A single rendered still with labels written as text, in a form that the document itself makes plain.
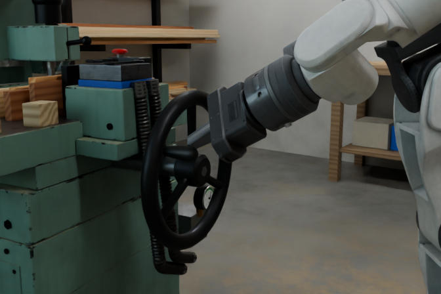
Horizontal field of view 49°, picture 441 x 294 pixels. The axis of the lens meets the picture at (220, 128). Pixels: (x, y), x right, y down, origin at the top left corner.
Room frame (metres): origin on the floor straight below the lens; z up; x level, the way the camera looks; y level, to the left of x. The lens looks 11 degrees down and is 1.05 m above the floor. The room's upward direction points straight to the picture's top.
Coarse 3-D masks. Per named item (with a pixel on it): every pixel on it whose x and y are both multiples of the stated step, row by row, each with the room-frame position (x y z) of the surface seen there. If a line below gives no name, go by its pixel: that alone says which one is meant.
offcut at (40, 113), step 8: (24, 104) 0.80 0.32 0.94; (32, 104) 0.79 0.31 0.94; (40, 104) 0.79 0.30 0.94; (48, 104) 0.81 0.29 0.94; (56, 104) 0.83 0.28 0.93; (24, 112) 0.80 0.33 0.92; (32, 112) 0.79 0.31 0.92; (40, 112) 0.79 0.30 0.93; (48, 112) 0.81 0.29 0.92; (56, 112) 0.83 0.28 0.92; (24, 120) 0.80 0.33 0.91; (32, 120) 0.79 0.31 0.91; (40, 120) 0.79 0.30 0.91; (48, 120) 0.81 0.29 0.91; (56, 120) 0.83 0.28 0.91
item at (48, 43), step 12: (12, 36) 1.02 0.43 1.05; (24, 36) 1.00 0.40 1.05; (36, 36) 0.99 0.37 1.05; (48, 36) 0.97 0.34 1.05; (60, 36) 0.98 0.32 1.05; (72, 36) 1.01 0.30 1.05; (12, 48) 1.02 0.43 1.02; (24, 48) 1.00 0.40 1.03; (36, 48) 0.99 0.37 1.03; (48, 48) 0.97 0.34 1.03; (60, 48) 0.98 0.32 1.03; (72, 48) 1.00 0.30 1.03; (36, 60) 0.99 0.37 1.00; (48, 60) 0.97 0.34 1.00; (60, 60) 0.98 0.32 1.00
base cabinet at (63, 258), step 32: (96, 224) 0.88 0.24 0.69; (128, 224) 0.96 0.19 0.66; (0, 256) 0.78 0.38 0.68; (32, 256) 0.75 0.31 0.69; (64, 256) 0.81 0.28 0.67; (96, 256) 0.88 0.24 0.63; (128, 256) 0.96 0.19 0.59; (0, 288) 0.78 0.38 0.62; (32, 288) 0.75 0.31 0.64; (64, 288) 0.80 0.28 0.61; (96, 288) 0.87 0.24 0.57; (128, 288) 0.95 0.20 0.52; (160, 288) 1.05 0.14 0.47
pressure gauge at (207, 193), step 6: (204, 186) 1.14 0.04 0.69; (210, 186) 1.14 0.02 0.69; (198, 192) 1.13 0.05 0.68; (204, 192) 1.12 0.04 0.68; (210, 192) 1.15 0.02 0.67; (198, 198) 1.12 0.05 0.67; (204, 198) 1.12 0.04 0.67; (198, 204) 1.12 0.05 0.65; (204, 204) 1.12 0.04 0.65; (198, 210) 1.14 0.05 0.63; (198, 216) 1.14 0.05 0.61
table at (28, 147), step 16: (16, 128) 0.78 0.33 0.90; (32, 128) 0.78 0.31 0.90; (48, 128) 0.79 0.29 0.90; (64, 128) 0.82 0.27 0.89; (80, 128) 0.85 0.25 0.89; (0, 144) 0.71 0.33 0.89; (16, 144) 0.73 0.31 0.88; (32, 144) 0.76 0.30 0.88; (48, 144) 0.79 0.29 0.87; (64, 144) 0.82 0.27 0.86; (80, 144) 0.84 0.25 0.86; (96, 144) 0.82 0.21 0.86; (112, 144) 0.80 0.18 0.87; (128, 144) 0.82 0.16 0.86; (0, 160) 0.71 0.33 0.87; (16, 160) 0.73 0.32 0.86; (32, 160) 0.76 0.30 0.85; (48, 160) 0.79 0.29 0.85; (112, 160) 0.81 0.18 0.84; (0, 176) 0.71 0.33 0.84
